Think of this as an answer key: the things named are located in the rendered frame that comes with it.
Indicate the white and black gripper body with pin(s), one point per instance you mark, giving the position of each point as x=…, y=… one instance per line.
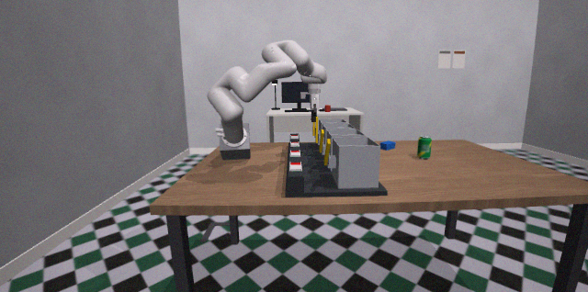
x=314, y=99

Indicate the blue plastic box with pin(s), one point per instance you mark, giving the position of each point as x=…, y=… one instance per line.
x=387, y=145

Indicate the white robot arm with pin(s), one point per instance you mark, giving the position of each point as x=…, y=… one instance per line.
x=281, y=56

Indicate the green drink can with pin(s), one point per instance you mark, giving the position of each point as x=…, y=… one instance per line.
x=424, y=147

